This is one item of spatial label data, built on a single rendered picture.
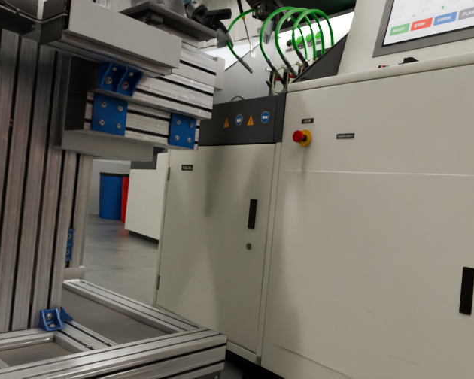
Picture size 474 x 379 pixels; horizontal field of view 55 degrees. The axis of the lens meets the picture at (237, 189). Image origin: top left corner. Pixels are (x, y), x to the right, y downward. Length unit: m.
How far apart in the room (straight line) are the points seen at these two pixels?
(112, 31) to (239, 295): 0.97
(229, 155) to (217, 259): 0.38
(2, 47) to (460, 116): 1.06
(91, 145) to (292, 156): 0.60
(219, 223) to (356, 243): 0.60
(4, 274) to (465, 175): 1.08
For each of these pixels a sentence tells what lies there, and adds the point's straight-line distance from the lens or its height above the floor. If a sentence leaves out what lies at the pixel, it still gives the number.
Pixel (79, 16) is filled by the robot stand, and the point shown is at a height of 0.91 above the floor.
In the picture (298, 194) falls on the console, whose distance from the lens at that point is 1.40.
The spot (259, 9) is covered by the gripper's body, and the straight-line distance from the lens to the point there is 1.97.
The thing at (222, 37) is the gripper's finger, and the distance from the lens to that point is 2.00.
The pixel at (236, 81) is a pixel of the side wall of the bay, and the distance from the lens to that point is 2.24.
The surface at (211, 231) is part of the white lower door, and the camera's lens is 1.72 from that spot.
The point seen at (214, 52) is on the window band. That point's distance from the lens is 8.24.
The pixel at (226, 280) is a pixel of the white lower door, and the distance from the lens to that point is 1.65.
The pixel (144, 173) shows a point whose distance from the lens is 5.40.
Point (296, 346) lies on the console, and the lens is 1.43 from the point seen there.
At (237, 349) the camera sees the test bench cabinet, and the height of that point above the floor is 0.09.
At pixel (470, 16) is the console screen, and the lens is 1.53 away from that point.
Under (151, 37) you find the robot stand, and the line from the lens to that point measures 1.04.
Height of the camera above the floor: 0.61
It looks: 1 degrees up
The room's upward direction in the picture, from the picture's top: 5 degrees clockwise
